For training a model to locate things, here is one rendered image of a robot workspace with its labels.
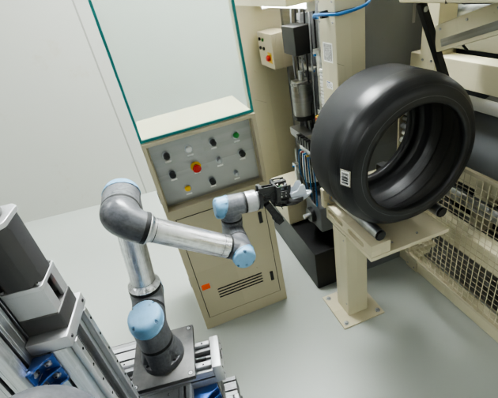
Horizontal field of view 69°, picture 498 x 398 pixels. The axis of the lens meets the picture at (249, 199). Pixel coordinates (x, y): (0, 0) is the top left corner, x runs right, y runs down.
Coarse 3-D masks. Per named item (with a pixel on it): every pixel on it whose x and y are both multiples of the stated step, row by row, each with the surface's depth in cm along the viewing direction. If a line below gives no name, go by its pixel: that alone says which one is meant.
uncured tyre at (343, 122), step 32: (384, 64) 130; (352, 96) 122; (384, 96) 114; (416, 96) 114; (448, 96) 118; (320, 128) 131; (352, 128) 117; (384, 128) 115; (416, 128) 155; (448, 128) 144; (320, 160) 133; (352, 160) 119; (416, 160) 159; (448, 160) 145; (352, 192) 125; (384, 192) 160; (416, 192) 152
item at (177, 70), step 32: (96, 0) 134; (128, 0) 137; (160, 0) 140; (192, 0) 144; (224, 0) 147; (128, 32) 142; (160, 32) 145; (192, 32) 149; (224, 32) 153; (128, 64) 147; (160, 64) 151; (192, 64) 155; (224, 64) 159; (128, 96) 152; (160, 96) 157; (192, 96) 161; (224, 96) 166; (160, 128) 163; (192, 128) 167
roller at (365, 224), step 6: (354, 216) 150; (360, 222) 146; (366, 222) 144; (366, 228) 143; (372, 228) 140; (378, 228) 139; (372, 234) 139; (378, 234) 137; (384, 234) 138; (378, 240) 139
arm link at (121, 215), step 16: (112, 208) 100; (128, 208) 101; (112, 224) 100; (128, 224) 99; (144, 224) 101; (160, 224) 104; (176, 224) 107; (128, 240) 102; (144, 240) 102; (160, 240) 104; (176, 240) 106; (192, 240) 108; (208, 240) 110; (224, 240) 113; (240, 240) 116; (224, 256) 114; (240, 256) 113
